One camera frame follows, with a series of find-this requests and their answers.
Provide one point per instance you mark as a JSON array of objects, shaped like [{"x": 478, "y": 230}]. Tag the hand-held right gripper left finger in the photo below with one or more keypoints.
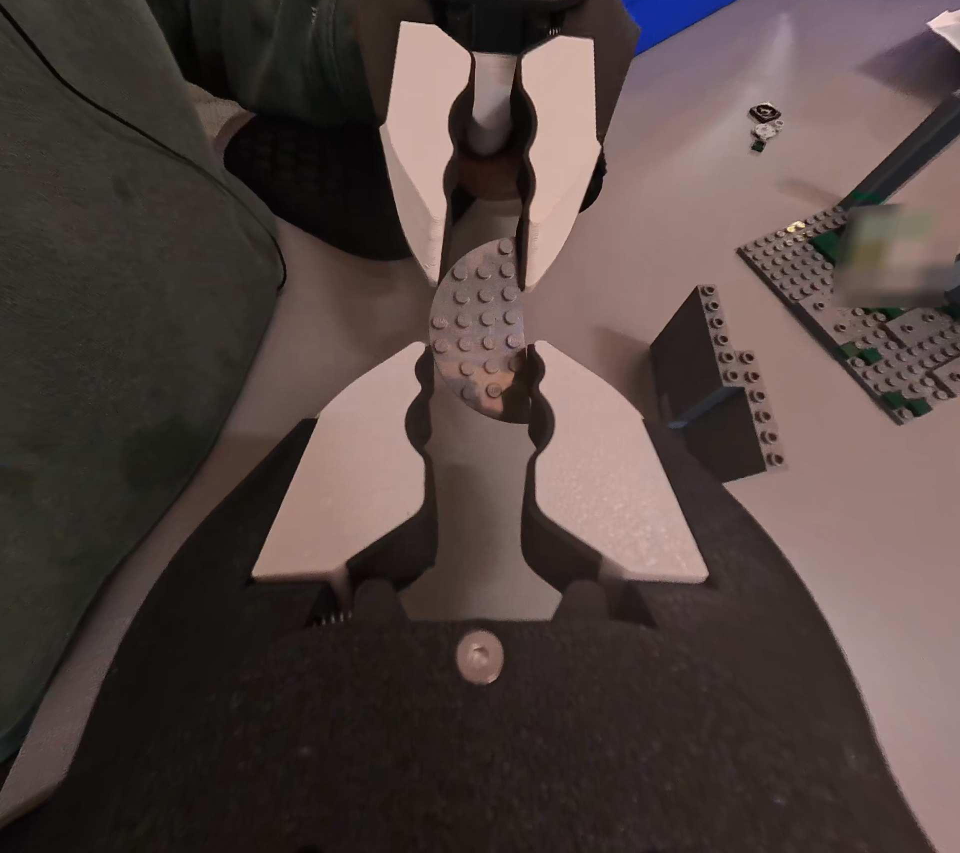
[{"x": 345, "y": 493}]

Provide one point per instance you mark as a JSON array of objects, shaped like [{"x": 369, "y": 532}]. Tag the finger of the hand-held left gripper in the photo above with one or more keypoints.
[
  {"x": 420, "y": 118},
  {"x": 566, "y": 118}
]

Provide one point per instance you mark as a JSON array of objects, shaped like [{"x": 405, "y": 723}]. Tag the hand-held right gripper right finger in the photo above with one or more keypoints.
[{"x": 622, "y": 493}]

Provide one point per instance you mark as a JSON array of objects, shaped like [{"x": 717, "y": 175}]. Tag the grey stepped brick wall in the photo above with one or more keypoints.
[{"x": 697, "y": 358}]

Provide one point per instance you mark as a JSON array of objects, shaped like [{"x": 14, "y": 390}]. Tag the dark grey half-round plate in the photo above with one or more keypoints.
[{"x": 472, "y": 320}]

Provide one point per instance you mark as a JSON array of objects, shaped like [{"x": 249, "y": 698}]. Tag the person's left forearm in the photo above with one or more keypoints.
[{"x": 262, "y": 5}]

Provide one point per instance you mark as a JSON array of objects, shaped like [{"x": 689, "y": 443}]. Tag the small black brick piece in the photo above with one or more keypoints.
[{"x": 765, "y": 112}]

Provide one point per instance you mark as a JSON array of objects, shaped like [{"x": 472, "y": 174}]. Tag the person's green sweatshirt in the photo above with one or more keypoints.
[{"x": 112, "y": 343}]

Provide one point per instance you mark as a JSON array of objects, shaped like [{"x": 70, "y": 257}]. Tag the grey brick baseplate build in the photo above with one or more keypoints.
[{"x": 810, "y": 268}]

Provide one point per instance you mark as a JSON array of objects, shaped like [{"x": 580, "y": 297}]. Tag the white paper bag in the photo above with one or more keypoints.
[{"x": 949, "y": 28}]

